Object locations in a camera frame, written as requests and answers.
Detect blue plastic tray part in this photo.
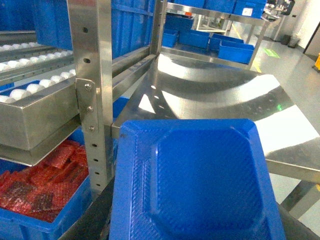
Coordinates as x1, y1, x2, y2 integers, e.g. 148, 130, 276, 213
109, 119, 286, 240

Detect blue bin with red bags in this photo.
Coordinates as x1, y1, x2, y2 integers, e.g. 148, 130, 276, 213
0, 128, 92, 240

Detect steel table surface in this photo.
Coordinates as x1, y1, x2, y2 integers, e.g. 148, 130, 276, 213
111, 53, 320, 183

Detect steel roller track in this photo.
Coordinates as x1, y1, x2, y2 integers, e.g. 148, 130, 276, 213
0, 41, 82, 167

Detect red bubble wrap bags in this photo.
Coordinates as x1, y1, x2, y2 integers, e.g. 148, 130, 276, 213
0, 140, 89, 223

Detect steel shelf upright post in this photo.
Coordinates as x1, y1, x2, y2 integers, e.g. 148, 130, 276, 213
67, 0, 115, 199

